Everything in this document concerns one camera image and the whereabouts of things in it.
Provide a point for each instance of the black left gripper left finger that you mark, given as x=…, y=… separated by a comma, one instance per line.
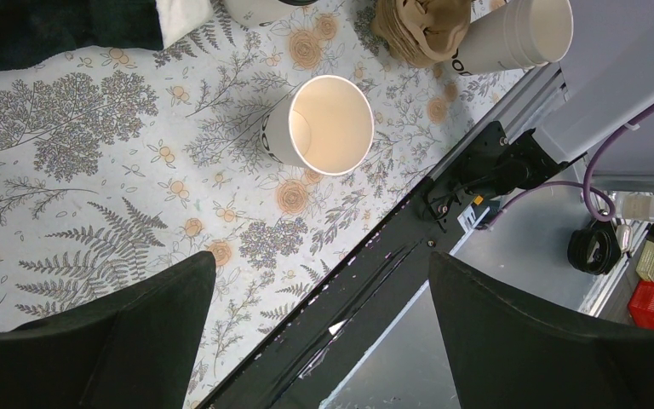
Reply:
x=134, y=348

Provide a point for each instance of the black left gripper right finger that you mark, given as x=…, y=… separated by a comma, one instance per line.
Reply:
x=508, y=348

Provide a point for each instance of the white paper coffee cup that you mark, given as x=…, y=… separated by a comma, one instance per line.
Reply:
x=254, y=13

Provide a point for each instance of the floral table mat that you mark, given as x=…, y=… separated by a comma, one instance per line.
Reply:
x=117, y=163

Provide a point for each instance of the stack of paper cups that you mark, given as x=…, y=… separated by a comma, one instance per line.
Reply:
x=519, y=35

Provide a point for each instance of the brown cardboard cup carrier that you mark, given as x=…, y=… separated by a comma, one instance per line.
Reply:
x=422, y=33

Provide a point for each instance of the black white checkered pillow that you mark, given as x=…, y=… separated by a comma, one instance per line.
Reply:
x=33, y=31

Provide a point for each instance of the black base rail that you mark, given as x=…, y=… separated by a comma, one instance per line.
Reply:
x=316, y=346

